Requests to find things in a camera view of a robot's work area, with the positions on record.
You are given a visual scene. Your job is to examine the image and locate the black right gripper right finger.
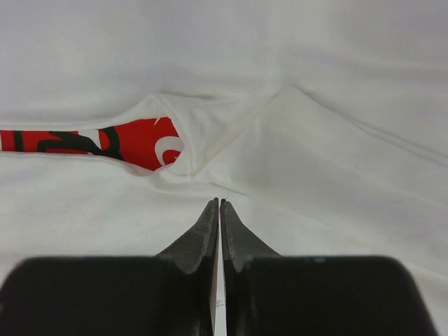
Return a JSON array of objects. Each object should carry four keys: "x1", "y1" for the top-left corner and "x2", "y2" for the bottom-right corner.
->
[{"x1": 220, "y1": 199, "x2": 281, "y2": 272}]

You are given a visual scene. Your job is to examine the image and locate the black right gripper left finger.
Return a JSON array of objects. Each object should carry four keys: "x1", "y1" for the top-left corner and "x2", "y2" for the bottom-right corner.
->
[{"x1": 156, "y1": 198, "x2": 218, "y2": 273}]

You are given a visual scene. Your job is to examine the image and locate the white t-shirt red print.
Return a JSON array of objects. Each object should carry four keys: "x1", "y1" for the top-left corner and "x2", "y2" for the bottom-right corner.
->
[{"x1": 1, "y1": 1, "x2": 447, "y2": 335}]

